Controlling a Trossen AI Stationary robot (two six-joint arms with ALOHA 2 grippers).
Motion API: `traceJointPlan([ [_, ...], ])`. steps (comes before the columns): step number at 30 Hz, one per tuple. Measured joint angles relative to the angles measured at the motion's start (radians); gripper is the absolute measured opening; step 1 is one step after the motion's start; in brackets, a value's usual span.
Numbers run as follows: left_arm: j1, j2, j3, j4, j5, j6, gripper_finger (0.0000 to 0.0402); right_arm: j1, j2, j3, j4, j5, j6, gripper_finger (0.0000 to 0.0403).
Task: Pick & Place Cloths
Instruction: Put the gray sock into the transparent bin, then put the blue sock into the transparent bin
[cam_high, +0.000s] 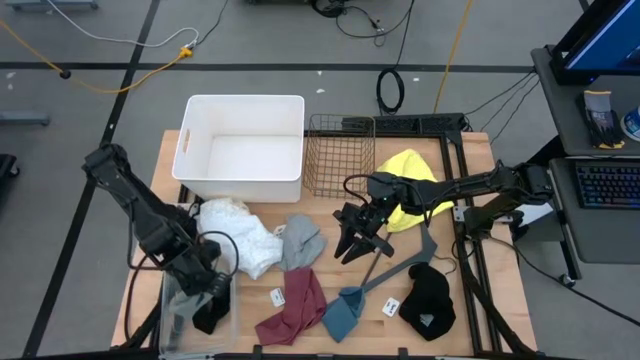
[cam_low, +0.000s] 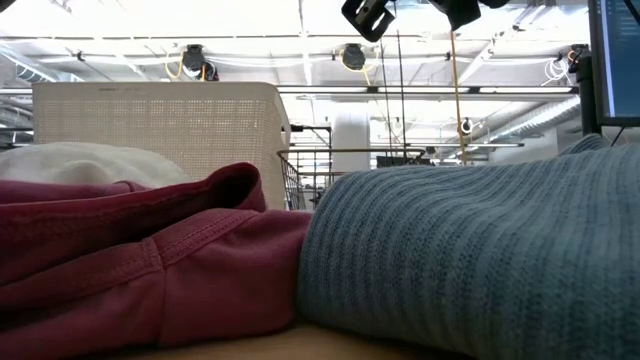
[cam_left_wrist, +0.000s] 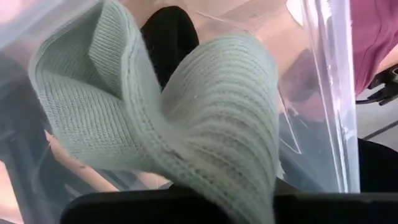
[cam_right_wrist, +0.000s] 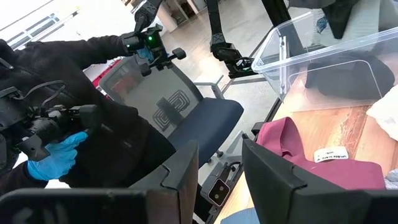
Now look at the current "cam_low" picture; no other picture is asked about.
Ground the blue knit cloth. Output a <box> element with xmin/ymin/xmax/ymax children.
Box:
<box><xmin>296</xmin><ymin>133</ymin><xmax>640</xmax><ymax>360</ymax></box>

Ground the white cloth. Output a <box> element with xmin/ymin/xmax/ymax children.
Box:
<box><xmin>0</xmin><ymin>141</ymin><xmax>192</xmax><ymax>189</ymax></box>

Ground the maroon cloth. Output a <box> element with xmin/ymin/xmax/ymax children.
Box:
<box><xmin>0</xmin><ymin>162</ymin><xmax>315</xmax><ymax>360</ymax></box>

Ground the ceiling light strip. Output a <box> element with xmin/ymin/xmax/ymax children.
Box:
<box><xmin>276</xmin><ymin>84</ymin><xmax>581</xmax><ymax>96</ymax></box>

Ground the white building column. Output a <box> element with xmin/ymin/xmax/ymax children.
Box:
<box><xmin>332</xmin><ymin>112</ymin><xmax>372</xmax><ymax>174</ymax></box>

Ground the white perforated plastic bin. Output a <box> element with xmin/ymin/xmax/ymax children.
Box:
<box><xmin>31</xmin><ymin>81</ymin><xmax>293</xmax><ymax>211</ymax></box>

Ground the black computer monitor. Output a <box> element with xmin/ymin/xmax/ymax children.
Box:
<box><xmin>573</xmin><ymin>0</ymin><xmax>640</xmax><ymax>146</ymax></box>

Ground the black ceiling cord reel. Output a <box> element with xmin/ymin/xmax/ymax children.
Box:
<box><xmin>180</xmin><ymin>43</ymin><xmax>220</xmax><ymax>82</ymax></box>
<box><xmin>340</xmin><ymin>42</ymin><xmax>368</xmax><ymax>72</ymax></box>

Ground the yellow hanging cord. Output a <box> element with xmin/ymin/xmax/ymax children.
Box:
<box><xmin>448</xmin><ymin>29</ymin><xmax>469</xmax><ymax>166</ymax></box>

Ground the silver ventilation duct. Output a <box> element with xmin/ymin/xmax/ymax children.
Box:
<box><xmin>489</xmin><ymin>94</ymin><xmax>584</xmax><ymax>144</ymax></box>

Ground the copper wire basket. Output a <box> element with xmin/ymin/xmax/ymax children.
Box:
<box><xmin>276</xmin><ymin>147</ymin><xmax>426</xmax><ymax>211</ymax></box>

